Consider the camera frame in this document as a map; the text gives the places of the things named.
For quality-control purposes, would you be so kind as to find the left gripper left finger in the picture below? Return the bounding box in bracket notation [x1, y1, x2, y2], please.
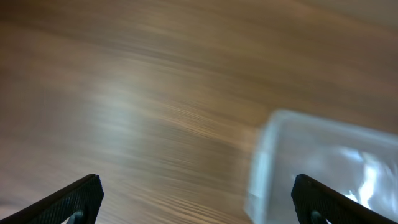
[1, 174, 104, 224]

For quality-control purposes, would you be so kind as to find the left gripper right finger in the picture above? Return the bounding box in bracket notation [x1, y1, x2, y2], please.
[291, 174, 397, 224]

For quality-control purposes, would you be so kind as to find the clear plastic container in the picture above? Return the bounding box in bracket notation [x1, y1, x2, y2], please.
[244, 110, 397, 224]

